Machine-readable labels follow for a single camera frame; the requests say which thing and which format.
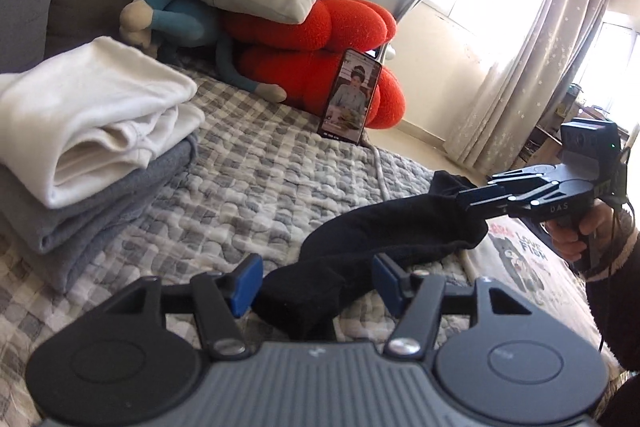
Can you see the wooden desk with shelves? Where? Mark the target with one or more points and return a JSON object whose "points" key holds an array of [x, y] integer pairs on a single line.
{"points": [[545, 142]]}

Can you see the star-print curtain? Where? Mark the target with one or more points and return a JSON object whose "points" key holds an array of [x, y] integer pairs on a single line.
{"points": [[525, 82]]}

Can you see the grey checked quilt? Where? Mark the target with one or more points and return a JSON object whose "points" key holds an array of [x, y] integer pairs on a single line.
{"points": [[250, 187]]}

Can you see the black smartphone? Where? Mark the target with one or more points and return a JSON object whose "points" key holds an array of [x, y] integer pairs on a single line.
{"points": [[350, 97]]}

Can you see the beige and black sweatshirt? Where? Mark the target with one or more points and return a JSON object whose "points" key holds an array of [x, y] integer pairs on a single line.
{"points": [[375, 232]]}

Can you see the folded grey cloth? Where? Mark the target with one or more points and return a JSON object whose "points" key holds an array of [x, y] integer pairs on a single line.
{"points": [[75, 232]]}

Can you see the person's right forearm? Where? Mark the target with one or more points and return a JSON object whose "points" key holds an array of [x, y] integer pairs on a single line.
{"points": [[620, 297]]}

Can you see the blue plush toy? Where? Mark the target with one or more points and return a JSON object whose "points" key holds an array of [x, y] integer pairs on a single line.
{"points": [[180, 22]]}

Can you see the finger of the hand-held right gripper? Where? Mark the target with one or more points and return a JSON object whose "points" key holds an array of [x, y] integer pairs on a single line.
{"points": [[480, 199], [520, 177]]}

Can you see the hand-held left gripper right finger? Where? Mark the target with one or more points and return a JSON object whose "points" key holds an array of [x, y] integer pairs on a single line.
{"points": [[387, 279]]}

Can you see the red flower cushion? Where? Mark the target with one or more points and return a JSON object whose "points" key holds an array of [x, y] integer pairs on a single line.
{"points": [[300, 62]]}

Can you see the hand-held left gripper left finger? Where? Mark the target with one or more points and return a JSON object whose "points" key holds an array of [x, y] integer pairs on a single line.
{"points": [[247, 279]]}

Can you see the person's right hand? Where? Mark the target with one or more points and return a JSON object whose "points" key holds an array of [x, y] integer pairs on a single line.
{"points": [[565, 242]]}

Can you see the folded white cloth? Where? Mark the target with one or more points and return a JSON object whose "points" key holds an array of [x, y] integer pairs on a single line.
{"points": [[90, 107]]}

